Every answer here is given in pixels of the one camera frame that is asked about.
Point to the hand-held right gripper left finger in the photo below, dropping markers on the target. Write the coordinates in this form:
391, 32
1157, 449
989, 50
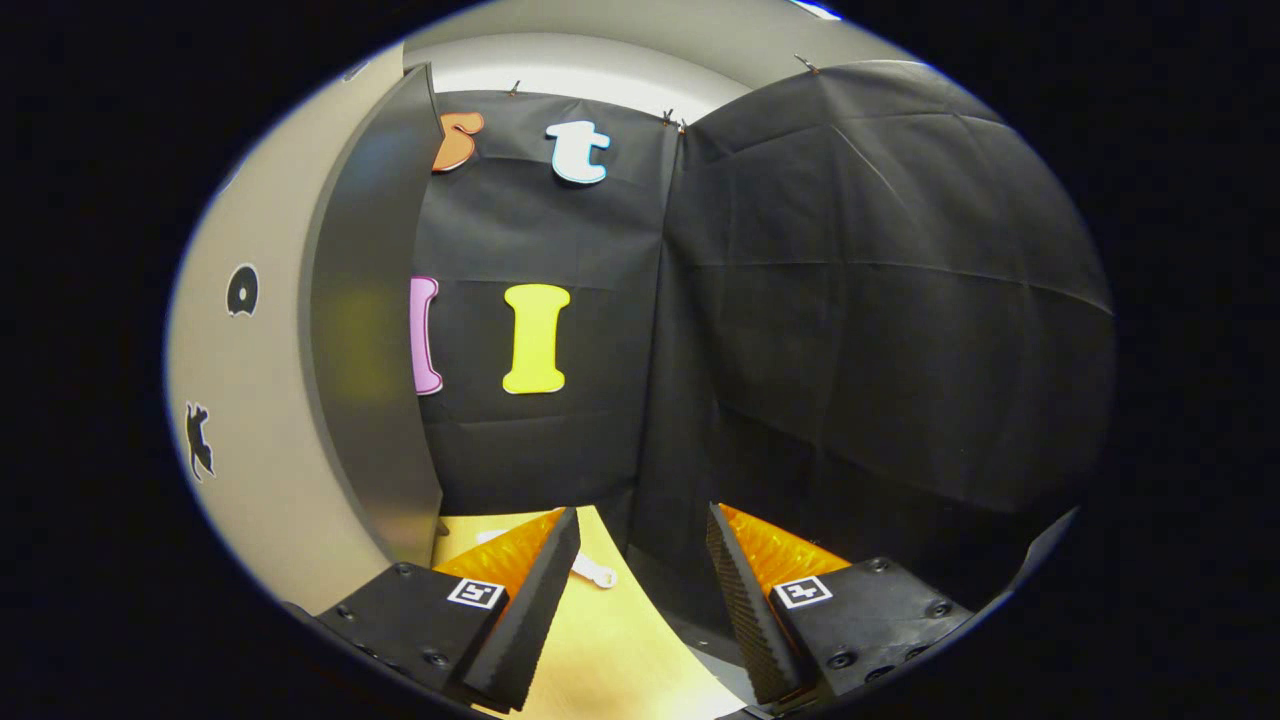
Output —
525, 620

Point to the black backdrop cloth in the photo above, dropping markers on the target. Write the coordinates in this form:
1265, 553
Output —
850, 350

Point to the long ceiling light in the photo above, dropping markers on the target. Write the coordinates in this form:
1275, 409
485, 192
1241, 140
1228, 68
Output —
815, 8

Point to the beige cabinet door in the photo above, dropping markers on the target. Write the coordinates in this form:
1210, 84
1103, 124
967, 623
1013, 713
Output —
250, 400

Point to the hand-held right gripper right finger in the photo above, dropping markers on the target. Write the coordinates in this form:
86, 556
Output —
755, 620

